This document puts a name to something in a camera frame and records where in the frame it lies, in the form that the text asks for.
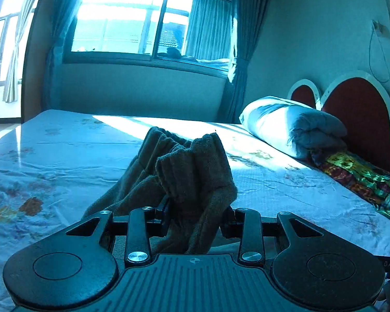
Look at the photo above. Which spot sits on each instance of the rolled grey quilt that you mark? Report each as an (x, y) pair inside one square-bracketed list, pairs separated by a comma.
[(279, 123)]

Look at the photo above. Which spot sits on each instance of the blue curtain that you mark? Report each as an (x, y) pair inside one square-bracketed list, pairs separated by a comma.
[(243, 81), (58, 55)]

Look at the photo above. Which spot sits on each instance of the sheer window curtain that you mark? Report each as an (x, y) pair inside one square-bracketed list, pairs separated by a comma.
[(208, 29)]

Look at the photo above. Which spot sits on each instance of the colourful patterned pillow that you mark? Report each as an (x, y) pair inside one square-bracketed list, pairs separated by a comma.
[(360, 175)]

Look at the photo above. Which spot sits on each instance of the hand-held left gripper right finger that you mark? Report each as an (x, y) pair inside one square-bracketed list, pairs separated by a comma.
[(229, 224)]

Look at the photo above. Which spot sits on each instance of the dark wooden door frame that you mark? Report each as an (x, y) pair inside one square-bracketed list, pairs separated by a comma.
[(32, 71)]

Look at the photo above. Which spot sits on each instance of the light balcony curtain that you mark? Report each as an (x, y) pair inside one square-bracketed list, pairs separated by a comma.
[(16, 55)]

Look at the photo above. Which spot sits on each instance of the dark object on windowsill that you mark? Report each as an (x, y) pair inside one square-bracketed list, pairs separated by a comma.
[(173, 52)]

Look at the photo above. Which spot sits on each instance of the large framed window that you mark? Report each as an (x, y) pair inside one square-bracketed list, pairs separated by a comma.
[(117, 22)]

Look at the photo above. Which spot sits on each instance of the grey-green pants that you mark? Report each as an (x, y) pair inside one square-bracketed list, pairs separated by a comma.
[(195, 175)]

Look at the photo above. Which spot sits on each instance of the bed with floral sheet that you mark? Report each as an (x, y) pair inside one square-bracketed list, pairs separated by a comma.
[(68, 156)]

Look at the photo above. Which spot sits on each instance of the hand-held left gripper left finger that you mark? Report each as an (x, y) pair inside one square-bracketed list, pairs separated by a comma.
[(162, 216)]

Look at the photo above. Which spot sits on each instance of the red and white headboard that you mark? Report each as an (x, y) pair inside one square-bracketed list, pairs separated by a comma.
[(360, 110)]

